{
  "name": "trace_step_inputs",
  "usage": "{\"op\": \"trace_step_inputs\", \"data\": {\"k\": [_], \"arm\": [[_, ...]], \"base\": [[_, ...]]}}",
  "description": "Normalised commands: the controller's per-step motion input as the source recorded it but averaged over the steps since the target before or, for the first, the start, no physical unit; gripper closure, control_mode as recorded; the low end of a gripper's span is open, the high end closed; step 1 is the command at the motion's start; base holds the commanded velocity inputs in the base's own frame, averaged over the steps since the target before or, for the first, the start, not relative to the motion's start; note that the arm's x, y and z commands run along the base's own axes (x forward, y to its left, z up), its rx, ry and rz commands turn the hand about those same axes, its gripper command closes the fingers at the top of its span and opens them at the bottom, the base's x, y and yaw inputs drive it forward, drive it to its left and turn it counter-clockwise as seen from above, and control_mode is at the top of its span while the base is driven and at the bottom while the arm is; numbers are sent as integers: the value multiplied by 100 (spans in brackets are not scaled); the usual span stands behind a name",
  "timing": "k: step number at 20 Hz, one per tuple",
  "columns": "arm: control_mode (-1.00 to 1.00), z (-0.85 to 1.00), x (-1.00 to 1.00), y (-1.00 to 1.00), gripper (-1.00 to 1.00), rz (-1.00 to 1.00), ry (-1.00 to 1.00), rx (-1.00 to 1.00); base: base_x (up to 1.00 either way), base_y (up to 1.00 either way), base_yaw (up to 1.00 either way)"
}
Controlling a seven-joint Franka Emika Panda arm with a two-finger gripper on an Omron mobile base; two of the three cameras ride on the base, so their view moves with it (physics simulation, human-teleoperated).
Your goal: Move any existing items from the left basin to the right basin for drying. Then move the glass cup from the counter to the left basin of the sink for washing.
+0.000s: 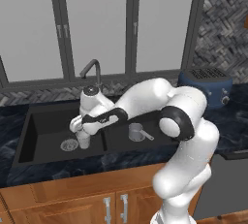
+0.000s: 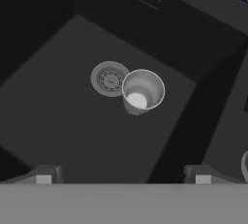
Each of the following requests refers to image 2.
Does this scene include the grey round sink drain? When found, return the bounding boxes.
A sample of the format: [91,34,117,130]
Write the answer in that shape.
[89,60,131,99]

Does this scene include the dark grey double sink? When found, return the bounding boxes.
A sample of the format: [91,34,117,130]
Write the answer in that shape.
[0,0,248,184]

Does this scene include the pale grey round object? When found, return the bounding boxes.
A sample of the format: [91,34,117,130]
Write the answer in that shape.
[240,150,248,183]

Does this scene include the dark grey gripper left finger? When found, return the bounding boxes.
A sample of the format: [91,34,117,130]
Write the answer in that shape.
[7,164,64,185]

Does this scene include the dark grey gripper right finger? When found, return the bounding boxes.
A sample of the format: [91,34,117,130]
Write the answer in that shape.
[183,164,242,185]

